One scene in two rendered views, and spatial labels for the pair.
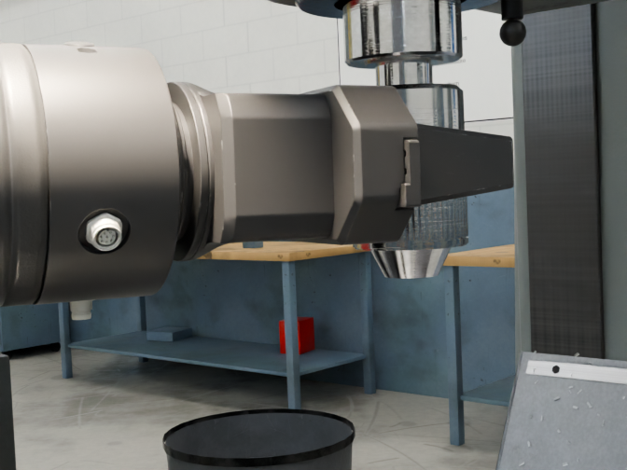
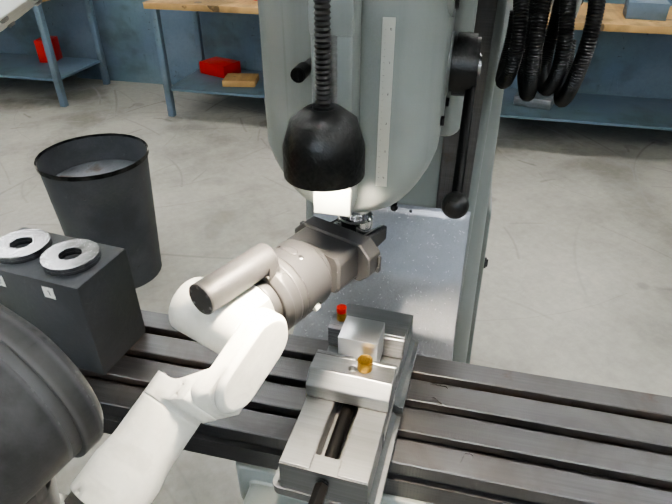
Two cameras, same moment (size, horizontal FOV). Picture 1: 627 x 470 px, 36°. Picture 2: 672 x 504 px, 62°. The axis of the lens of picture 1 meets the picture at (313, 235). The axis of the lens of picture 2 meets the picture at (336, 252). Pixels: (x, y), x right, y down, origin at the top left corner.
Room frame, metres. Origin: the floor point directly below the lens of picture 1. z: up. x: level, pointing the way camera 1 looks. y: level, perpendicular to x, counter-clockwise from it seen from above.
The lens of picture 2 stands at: (-0.15, 0.28, 1.63)
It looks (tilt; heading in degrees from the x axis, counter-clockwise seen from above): 34 degrees down; 332
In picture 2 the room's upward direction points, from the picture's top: straight up
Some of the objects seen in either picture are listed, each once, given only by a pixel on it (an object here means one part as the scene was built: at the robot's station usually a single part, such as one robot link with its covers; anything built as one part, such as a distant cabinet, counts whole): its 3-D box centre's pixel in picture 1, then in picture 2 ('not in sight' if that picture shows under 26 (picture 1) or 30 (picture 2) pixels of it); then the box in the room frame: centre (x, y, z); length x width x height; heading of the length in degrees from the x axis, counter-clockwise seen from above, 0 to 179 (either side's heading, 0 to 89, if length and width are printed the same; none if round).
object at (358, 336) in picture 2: not in sight; (361, 344); (0.39, -0.05, 1.04); 0.06 x 0.05 x 0.06; 46
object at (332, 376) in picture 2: not in sight; (351, 380); (0.35, -0.01, 1.02); 0.12 x 0.06 x 0.04; 46
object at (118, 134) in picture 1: (193, 177); (312, 266); (0.36, 0.04, 1.24); 0.13 x 0.12 x 0.10; 25
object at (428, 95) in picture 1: (405, 102); (355, 217); (0.40, -0.04, 1.26); 0.05 x 0.05 x 0.01
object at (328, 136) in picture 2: not in sight; (323, 140); (0.25, 0.08, 1.45); 0.07 x 0.07 x 0.06
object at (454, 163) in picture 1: (448, 163); (374, 242); (0.37, -0.05, 1.24); 0.06 x 0.02 x 0.03; 115
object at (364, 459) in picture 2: not in sight; (355, 384); (0.37, -0.03, 0.99); 0.35 x 0.15 x 0.11; 136
